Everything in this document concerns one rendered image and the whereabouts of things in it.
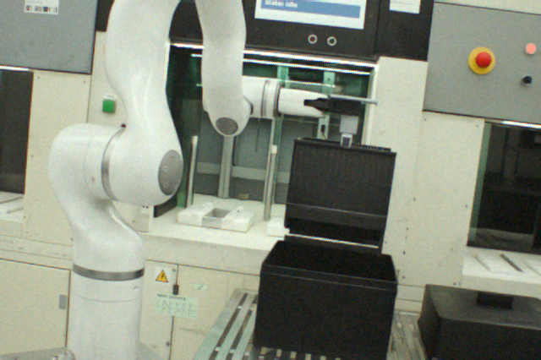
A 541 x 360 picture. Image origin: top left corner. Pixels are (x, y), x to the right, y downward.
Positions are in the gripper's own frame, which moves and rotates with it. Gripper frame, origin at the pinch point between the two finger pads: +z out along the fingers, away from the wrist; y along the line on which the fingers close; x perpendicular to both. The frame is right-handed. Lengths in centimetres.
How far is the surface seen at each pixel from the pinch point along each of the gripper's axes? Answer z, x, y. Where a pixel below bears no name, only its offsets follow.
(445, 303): 26.2, -39.9, -2.4
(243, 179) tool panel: -40, -30, -119
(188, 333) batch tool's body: -37, -65, -30
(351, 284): 4.5, -34.4, 13.7
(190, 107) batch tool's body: -55, -4, -79
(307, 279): -4.2, -34.6, 13.7
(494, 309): 37, -40, -2
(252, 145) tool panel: -38, -16, -119
